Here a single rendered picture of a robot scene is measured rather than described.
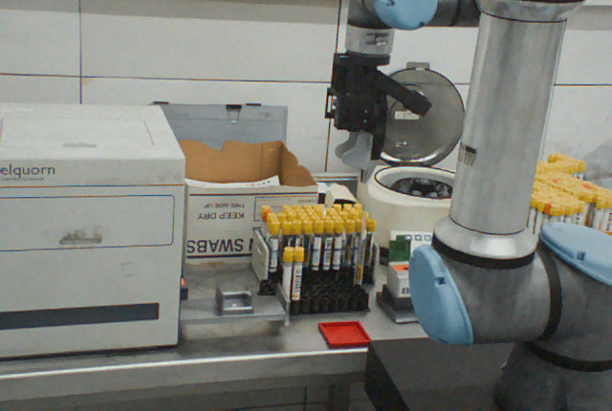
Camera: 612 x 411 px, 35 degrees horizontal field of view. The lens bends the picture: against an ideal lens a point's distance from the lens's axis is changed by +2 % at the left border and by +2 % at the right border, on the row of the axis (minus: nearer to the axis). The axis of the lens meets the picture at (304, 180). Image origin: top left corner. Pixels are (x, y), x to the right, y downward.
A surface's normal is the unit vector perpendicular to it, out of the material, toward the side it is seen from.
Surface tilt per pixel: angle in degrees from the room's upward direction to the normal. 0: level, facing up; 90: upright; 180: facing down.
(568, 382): 76
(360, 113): 90
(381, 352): 4
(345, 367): 90
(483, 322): 98
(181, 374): 90
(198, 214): 90
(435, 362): 4
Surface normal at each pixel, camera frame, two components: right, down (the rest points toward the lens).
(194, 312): 0.07, -0.95
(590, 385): 0.22, 0.09
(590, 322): 0.21, 0.51
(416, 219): 0.11, 0.32
